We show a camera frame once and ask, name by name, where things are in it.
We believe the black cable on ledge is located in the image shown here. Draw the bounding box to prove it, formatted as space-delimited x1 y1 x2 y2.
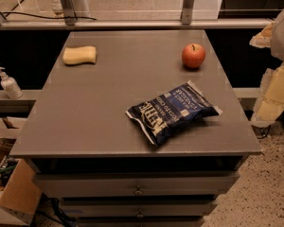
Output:
0 0 98 22

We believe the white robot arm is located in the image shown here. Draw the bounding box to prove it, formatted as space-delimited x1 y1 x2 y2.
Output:
250 9 284 128

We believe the top drawer knob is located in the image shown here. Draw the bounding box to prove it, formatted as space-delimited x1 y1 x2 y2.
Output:
133 185 143 196

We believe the cardboard box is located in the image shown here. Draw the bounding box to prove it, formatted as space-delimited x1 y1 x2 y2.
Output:
0 119 42 226

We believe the red apple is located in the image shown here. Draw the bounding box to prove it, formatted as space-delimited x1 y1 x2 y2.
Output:
182 44 205 69

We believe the metal railing frame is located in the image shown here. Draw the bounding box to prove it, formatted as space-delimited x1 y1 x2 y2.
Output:
0 0 284 30

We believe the drawer knob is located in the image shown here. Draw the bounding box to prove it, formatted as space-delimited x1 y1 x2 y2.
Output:
133 185 143 196
136 209 144 218

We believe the white pump bottle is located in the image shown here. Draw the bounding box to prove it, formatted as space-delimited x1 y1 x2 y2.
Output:
0 67 23 99

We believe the black cable on floor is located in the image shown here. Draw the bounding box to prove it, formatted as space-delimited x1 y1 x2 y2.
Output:
255 125 273 140

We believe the blue chip bag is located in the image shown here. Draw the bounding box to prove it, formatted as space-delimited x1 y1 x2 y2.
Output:
126 80 222 146

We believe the yellow sponge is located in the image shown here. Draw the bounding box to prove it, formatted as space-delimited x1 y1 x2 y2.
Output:
62 46 97 65

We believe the grey drawer cabinet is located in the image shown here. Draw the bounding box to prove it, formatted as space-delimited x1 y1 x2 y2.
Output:
12 30 260 227

